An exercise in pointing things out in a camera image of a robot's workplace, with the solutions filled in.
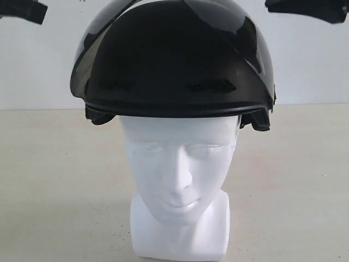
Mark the black helmet with tinted visor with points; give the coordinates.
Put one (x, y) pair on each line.
(174, 59)

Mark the white mannequin head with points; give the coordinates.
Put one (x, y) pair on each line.
(179, 166)

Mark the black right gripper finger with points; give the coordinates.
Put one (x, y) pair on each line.
(330, 11)

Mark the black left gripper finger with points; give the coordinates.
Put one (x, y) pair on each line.
(29, 10)

